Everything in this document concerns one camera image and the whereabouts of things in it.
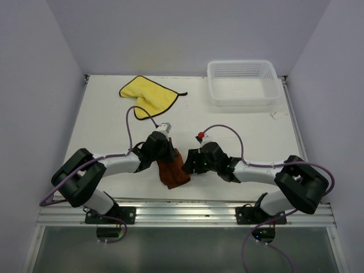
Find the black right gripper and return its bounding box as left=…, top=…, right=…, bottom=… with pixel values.
left=181, top=148, right=219, bottom=175

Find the brown microfiber towel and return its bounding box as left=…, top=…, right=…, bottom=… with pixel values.
left=156, top=149, right=191, bottom=189

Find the yellow microfiber towel black trim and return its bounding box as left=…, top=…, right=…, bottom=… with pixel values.
left=119, top=76, right=188, bottom=117

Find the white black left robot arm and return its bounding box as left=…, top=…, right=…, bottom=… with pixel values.
left=51, top=131, right=179, bottom=224

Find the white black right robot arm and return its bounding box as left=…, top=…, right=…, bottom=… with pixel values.
left=183, top=142, right=329, bottom=224

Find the white perforated plastic basket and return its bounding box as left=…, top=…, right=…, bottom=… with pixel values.
left=207, top=60, right=283, bottom=107

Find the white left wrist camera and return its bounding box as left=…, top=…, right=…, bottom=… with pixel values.
left=156, top=122, right=172, bottom=135

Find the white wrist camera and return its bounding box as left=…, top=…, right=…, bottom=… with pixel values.
left=156, top=122, right=172, bottom=135
left=195, top=132, right=213, bottom=147

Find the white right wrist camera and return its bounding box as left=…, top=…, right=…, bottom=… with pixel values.
left=195, top=132, right=213, bottom=147

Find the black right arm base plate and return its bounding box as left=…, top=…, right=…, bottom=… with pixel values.
left=235, top=205, right=284, bottom=225

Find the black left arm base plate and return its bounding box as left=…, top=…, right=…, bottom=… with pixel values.
left=85, top=206, right=136, bottom=225

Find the aluminium right side rail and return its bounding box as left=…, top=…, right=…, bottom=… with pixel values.
left=280, top=75, right=322, bottom=203

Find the aluminium table edge rail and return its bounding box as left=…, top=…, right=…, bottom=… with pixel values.
left=36, top=200, right=336, bottom=228

